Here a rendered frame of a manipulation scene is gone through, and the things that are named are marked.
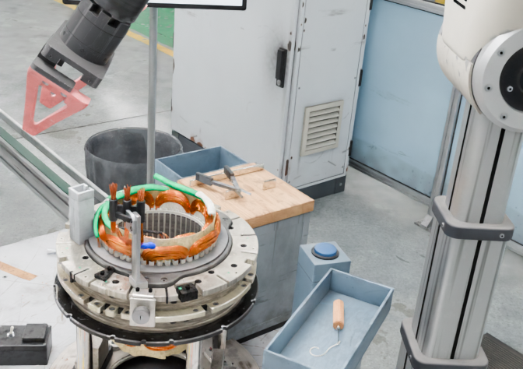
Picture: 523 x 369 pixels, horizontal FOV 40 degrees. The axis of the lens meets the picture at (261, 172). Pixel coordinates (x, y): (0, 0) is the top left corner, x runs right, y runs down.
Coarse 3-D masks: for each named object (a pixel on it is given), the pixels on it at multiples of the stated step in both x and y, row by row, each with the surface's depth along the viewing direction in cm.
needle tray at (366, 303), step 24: (336, 288) 119; (360, 288) 116; (384, 288) 114; (312, 312) 113; (360, 312) 114; (384, 312) 112; (288, 336) 105; (312, 336) 108; (336, 336) 108; (360, 336) 109; (264, 360) 98; (288, 360) 96; (312, 360) 103; (336, 360) 103; (360, 360) 112
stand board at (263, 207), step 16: (240, 176) 147; (256, 176) 148; (272, 176) 149; (208, 192) 139; (224, 192) 140; (256, 192) 141; (272, 192) 142; (288, 192) 142; (224, 208) 134; (240, 208) 135; (256, 208) 135; (272, 208) 136; (288, 208) 136; (304, 208) 139; (256, 224) 133
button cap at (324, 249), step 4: (316, 244) 129; (320, 244) 129; (324, 244) 129; (328, 244) 129; (332, 244) 129; (316, 248) 128; (320, 248) 127; (324, 248) 128; (328, 248) 128; (332, 248) 128; (336, 248) 128; (316, 252) 127; (320, 252) 127; (324, 252) 127; (328, 252) 127; (332, 252) 127; (336, 252) 128; (324, 256) 127; (328, 256) 127
